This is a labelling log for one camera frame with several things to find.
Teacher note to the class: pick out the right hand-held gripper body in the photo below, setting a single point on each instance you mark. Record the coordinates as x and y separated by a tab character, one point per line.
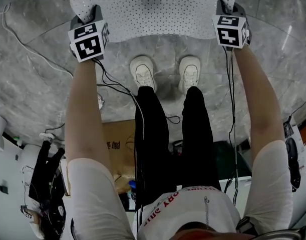
230	32

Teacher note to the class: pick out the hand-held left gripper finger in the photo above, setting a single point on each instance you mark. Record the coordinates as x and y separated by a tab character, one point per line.
75	23
97	14

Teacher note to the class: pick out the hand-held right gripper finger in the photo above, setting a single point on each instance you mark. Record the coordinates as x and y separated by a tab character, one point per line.
240	11
223	9

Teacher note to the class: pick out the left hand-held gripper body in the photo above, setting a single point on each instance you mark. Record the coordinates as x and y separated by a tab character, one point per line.
88	44

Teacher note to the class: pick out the white perforated cloth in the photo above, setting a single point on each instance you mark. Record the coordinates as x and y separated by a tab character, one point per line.
152	11

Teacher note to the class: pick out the person's right forearm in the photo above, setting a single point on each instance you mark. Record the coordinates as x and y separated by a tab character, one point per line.
258	101

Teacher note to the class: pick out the person's left forearm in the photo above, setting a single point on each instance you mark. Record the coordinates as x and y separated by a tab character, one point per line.
85	114

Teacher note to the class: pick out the person's right white shoe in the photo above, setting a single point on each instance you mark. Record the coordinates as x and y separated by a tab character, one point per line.
190	74

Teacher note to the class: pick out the person's white shoe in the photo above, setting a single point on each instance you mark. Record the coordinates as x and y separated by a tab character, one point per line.
142	72
190	74

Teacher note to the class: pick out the person's left white shoe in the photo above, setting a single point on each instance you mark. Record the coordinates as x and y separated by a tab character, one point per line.
142	72

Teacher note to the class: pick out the large printed cardboard box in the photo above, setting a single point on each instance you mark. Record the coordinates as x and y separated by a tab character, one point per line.
117	146

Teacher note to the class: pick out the black trousers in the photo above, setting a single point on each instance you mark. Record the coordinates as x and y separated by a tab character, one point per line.
192	144

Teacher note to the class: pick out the black oval device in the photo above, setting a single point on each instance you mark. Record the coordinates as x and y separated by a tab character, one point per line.
292	164

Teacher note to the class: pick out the white printed t-shirt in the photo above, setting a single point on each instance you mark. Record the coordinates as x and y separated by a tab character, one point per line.
97	196

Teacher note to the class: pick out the black body harness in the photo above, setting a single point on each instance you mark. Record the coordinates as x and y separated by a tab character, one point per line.
246	225

